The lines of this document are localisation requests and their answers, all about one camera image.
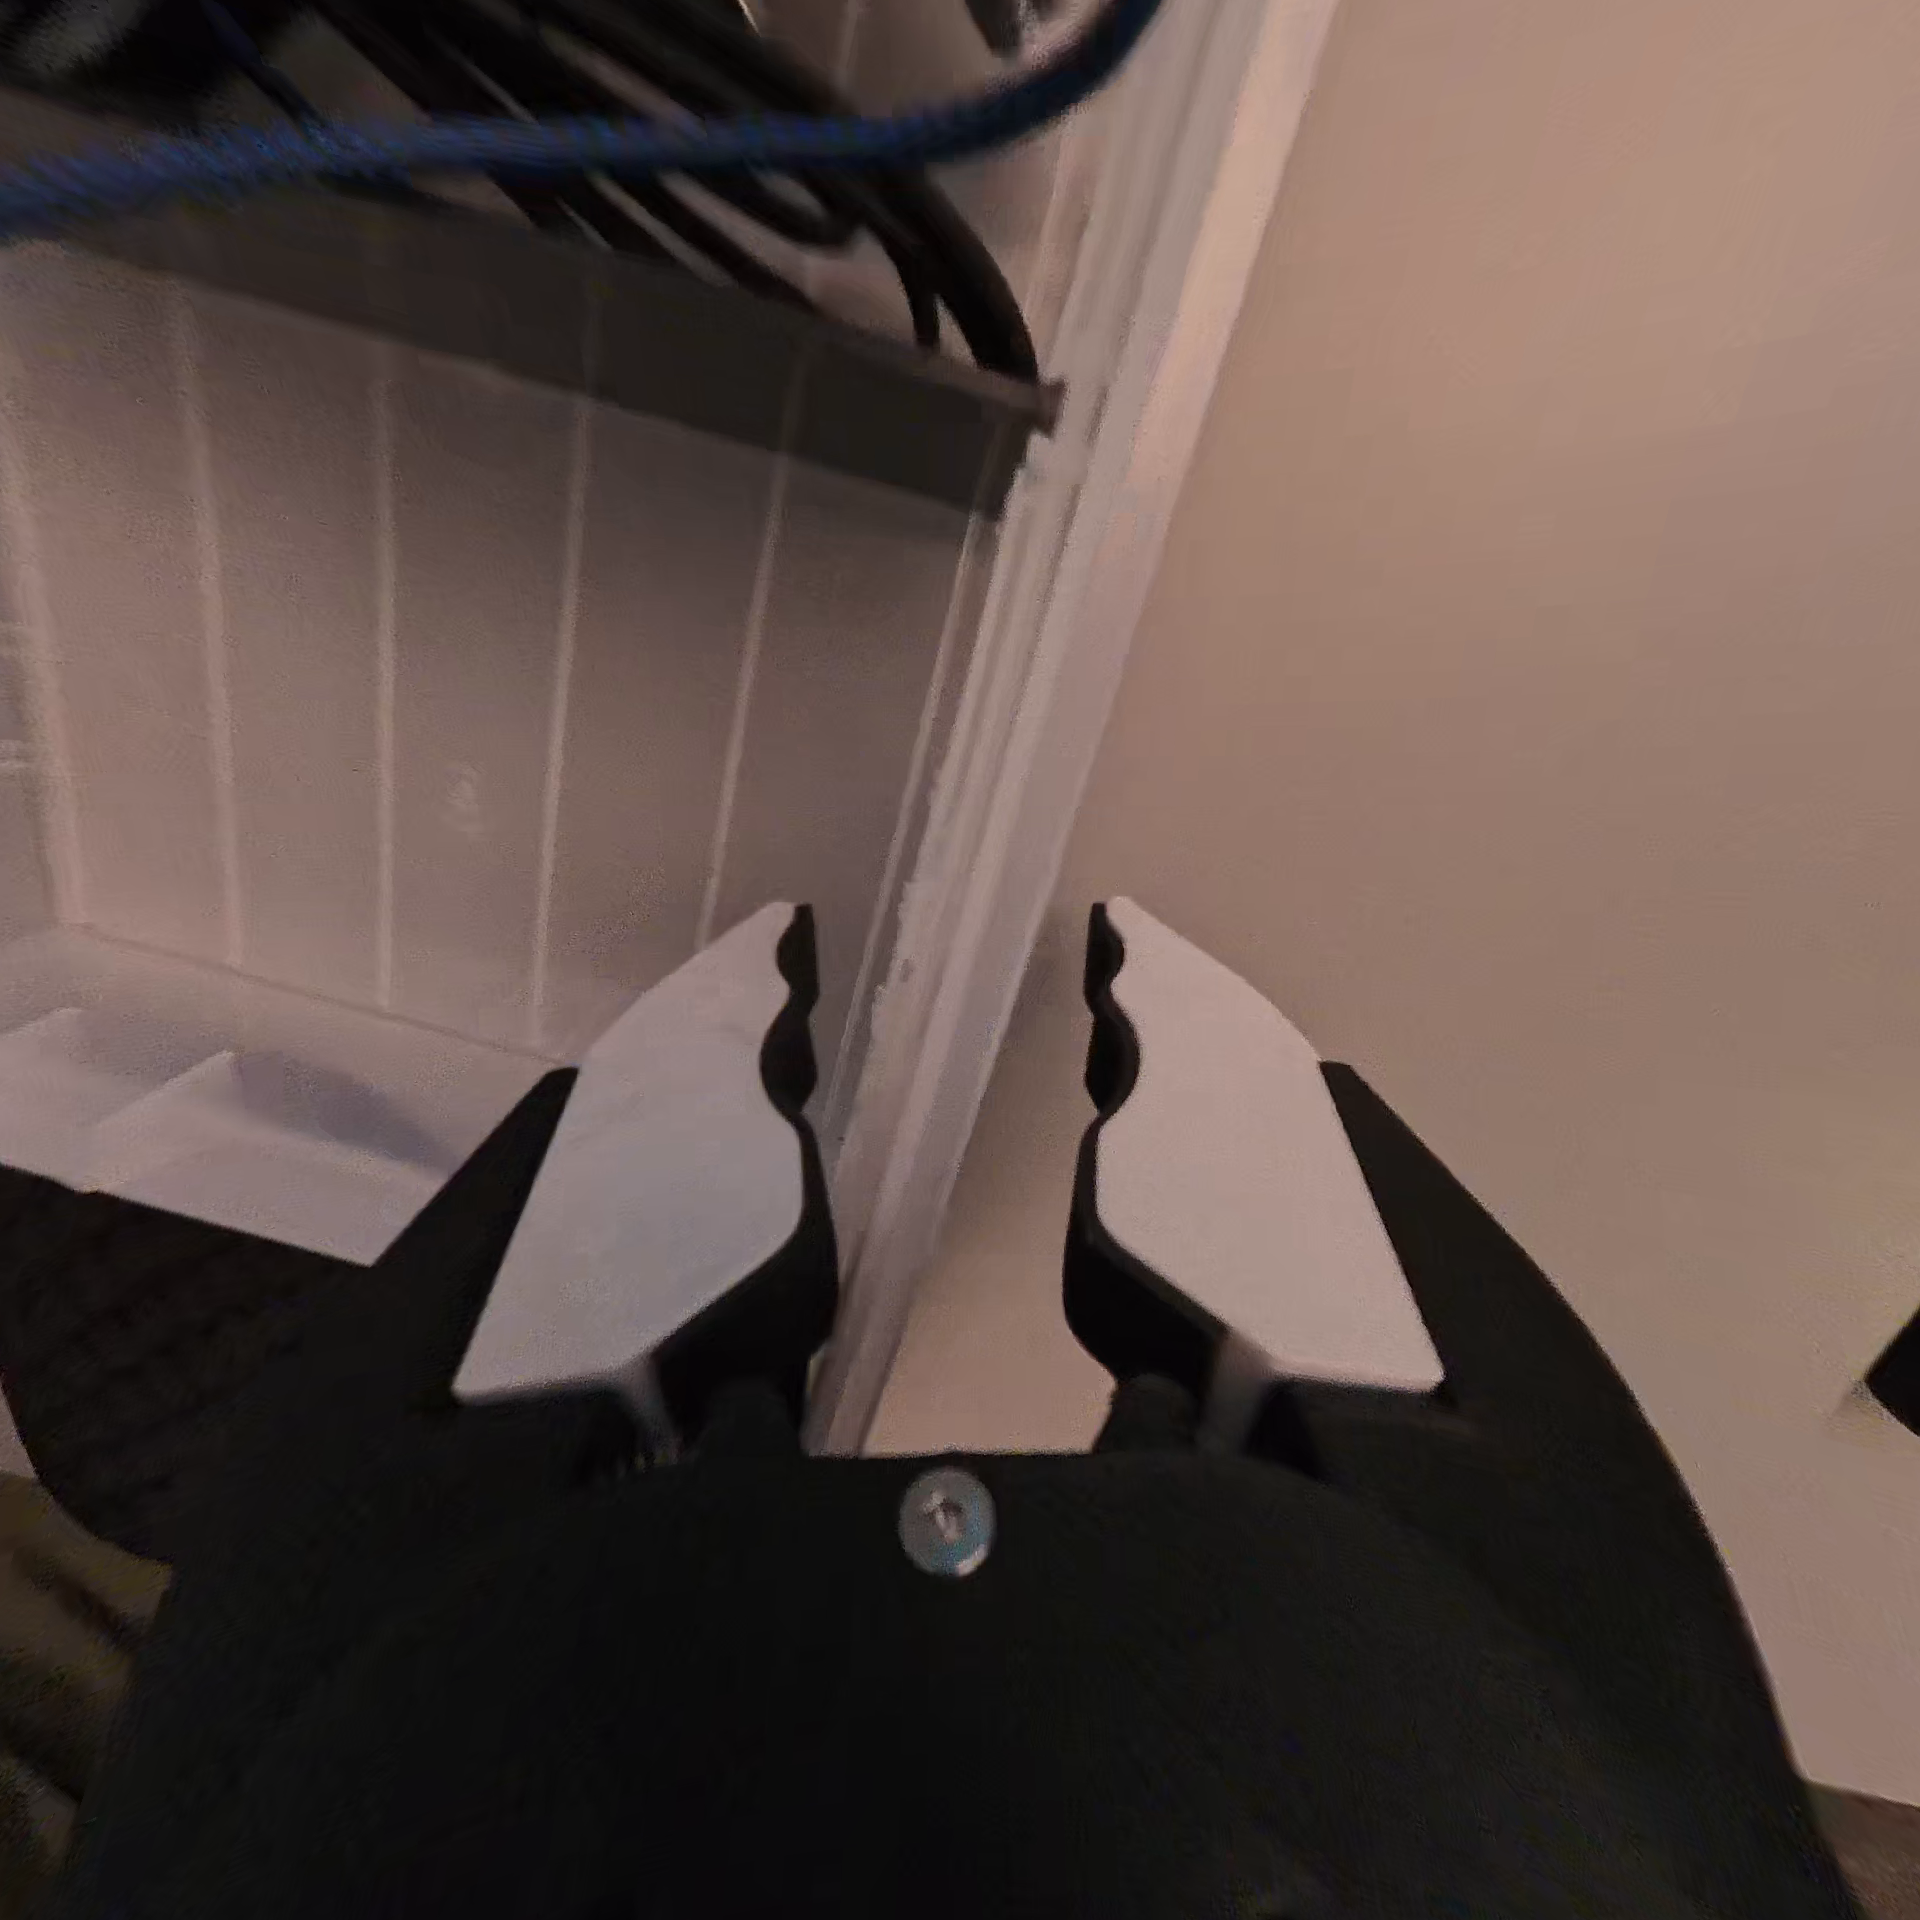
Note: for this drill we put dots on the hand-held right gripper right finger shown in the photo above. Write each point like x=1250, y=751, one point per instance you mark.
x=1243, y=1184

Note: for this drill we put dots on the clear plastic bin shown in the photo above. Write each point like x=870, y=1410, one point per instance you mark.
x=450, y=675

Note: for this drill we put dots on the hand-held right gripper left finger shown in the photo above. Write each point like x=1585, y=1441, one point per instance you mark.
x=644, y=1170

